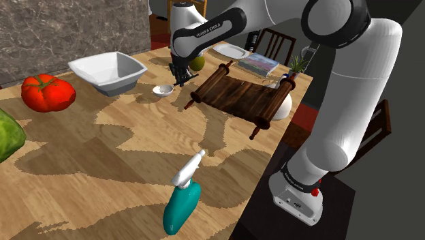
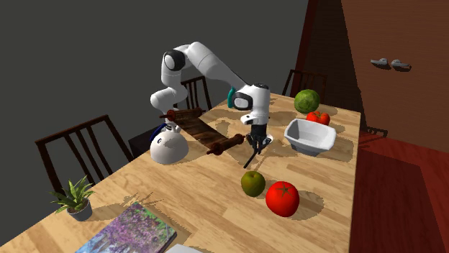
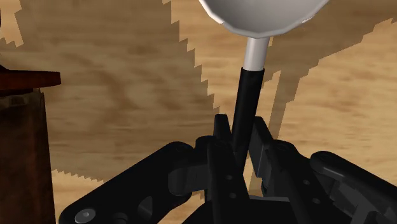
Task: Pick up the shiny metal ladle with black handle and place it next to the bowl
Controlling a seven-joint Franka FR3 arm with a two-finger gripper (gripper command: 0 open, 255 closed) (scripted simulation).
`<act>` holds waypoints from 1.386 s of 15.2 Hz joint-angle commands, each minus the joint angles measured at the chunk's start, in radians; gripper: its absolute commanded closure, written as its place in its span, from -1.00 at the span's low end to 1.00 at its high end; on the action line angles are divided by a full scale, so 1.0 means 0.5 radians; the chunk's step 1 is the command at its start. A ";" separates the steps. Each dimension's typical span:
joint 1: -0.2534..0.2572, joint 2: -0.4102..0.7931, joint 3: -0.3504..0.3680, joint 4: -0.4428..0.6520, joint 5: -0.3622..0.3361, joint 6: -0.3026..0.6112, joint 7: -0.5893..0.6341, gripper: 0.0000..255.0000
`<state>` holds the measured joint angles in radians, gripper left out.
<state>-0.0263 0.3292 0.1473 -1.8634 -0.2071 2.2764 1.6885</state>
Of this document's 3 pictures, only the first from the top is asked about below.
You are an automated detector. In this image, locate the green round fruit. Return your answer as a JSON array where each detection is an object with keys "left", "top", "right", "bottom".
[{"left": 189, "top": 55, "right": 205, "bottom": 72}]

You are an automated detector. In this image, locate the green cabbage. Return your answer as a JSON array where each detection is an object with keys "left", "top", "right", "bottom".
[{"left": 0, "top": 108, "right": 27, "bottom": 164}]

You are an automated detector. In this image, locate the red tomato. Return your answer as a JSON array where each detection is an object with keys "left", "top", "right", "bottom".
[{"left": 20, "top": 73, "right": 77, "bottom": 113}]

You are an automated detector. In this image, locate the colourful book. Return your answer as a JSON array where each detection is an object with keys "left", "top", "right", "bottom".
[{"left": 237, "top": 52, "right": 281, "bottom": 78}]

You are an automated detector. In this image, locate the white plate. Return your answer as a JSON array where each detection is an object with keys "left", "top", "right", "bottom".
[{"left": 212, "top": 43, "right": 251, "bottom": 61}]

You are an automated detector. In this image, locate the white round vase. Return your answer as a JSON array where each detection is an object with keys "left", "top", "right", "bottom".
[{"left": 271, "top": 93, "right": 294, "bottom": 121}]

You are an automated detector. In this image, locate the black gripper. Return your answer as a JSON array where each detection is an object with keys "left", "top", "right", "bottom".
[{"left": 168, "top": 54, "right": 200, "bottom": 88}]

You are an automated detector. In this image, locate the teal spray bottle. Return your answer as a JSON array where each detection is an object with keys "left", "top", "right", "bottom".
[{"left": 162, "top": 149, "right": 206, "bottom": 237}]

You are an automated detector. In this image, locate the small white round bowl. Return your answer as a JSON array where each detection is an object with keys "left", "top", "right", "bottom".
[{"left": 152, "top": 84, "right": 175, "bottom": 98}]

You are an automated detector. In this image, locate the dark wooden scroll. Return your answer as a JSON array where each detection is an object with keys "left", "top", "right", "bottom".
[{"left": 183, "top": 60, "right": 297, "bottom": 140}]

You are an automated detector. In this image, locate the dark wooden chair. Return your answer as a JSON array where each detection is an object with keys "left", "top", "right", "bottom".
[
  {"left": 254, "top": 27, "right": 298, "bottom": 67},
  {"left": 332, "top": 98, "right": 392, "bottom": 175}
]

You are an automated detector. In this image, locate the large white square bowl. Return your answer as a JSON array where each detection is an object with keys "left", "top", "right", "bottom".
[{"left": 67, "top": 50, "right": 148, "bottom": 98}]

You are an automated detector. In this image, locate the wooden table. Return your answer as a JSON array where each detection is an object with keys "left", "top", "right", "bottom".
[{"left": 0, "top": 41, "right": 314, "bottom": 240}]

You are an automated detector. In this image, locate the small potted green plant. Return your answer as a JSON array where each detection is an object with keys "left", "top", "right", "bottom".
[{"left": 287, "top": 55, "right": 309, "bottom": 81}]

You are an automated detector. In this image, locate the dark robot stand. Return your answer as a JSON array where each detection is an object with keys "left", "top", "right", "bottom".
[{"left": 229, "top": 138, "right": 357, "bottom": 240}]

